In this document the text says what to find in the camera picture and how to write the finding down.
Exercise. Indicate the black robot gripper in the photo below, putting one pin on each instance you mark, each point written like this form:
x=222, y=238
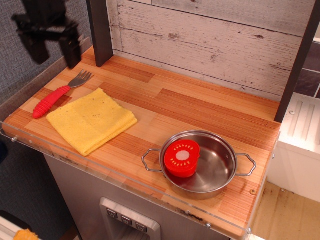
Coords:
x=46, y=20

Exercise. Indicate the red handled metal fork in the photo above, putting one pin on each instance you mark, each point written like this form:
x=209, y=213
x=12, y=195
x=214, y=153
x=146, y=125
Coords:
x=48, y=102

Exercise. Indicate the stainless steel pot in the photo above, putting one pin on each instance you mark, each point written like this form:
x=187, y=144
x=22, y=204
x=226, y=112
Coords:
x=216, y=168

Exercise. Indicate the yellow folded cloth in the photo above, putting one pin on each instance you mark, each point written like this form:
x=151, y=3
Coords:
x=91, y=121

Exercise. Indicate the clear acrylic edge guard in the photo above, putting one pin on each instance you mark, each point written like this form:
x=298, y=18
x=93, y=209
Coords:
x=151, y=181

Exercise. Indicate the red toy tomato half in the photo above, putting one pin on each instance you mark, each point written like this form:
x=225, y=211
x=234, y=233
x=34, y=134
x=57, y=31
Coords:
x=181, y=158

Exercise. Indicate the grey toy kitchen cabinet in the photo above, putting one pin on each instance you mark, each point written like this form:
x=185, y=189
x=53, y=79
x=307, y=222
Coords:
x=82, y=192

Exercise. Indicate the orange object bottom left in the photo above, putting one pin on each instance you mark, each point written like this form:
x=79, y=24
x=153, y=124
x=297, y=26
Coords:
x=25, y=234

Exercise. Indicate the silver dispenser button panel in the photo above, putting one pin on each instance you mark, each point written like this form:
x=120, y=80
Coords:
x=123, y=223

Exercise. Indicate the white toy sink unit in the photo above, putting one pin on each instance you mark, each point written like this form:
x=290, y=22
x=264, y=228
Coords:
x=295, y=163

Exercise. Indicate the dark left upright post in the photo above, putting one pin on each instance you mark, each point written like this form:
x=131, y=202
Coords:
x=100, y=31

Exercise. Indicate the dark upright post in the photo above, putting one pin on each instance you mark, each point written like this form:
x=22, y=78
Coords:
x=302, y=54
x=100, y=31

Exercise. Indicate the dark right upright post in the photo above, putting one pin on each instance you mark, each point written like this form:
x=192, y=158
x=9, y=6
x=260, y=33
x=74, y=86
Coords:
x=302, y=54

